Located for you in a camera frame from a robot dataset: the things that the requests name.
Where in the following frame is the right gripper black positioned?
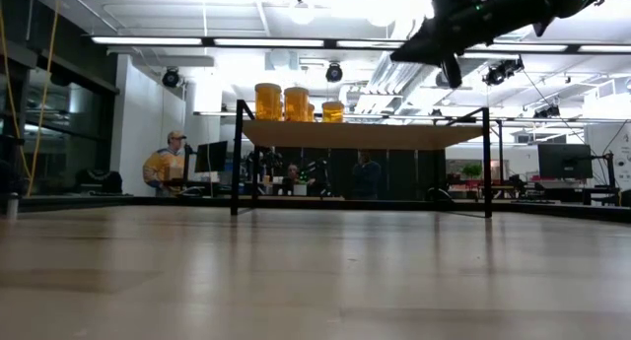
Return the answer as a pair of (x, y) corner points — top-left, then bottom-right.
(390, 0), (551, 89)

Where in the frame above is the amber medicine bottle white cap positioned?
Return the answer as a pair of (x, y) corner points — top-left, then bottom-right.
(321, 101), (346, 124)
(253, 82), (284, 122)
(283, 86), (311, 123)

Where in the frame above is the wooden shelf with black legs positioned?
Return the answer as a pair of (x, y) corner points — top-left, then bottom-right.
(230, 99), (504, 219)

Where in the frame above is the black track light cluster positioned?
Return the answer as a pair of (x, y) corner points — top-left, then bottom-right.
(482, 57), (526, 88)

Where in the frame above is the white LED light bar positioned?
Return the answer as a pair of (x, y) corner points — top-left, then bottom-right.
(579, 43), (631, 54)
(214, 37), (324, 48)
(91, 35), (203, 46)
(460, 42), (568, 53)
(337, 39), (406, 50)

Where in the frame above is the green potted plant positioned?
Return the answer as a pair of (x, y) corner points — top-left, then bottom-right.
(460, 163), (484, 181)

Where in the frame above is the person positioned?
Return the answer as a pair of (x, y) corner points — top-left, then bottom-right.
(281, 163), (303, 197)
(142, 130), (188, 197)
(352, 150), (383, 201)

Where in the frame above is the large black computer monitor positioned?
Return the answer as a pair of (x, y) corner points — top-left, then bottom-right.
(536, 142), (595, 180)

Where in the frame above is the black bag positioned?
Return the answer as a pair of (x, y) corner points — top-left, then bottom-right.
(74, 169), (123, 195)

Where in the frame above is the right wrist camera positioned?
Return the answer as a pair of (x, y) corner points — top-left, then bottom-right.
(426, 0), (462, 21)

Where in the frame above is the black metal rig frame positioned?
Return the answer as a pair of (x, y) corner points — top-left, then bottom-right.
(0, 34), (631, 224)

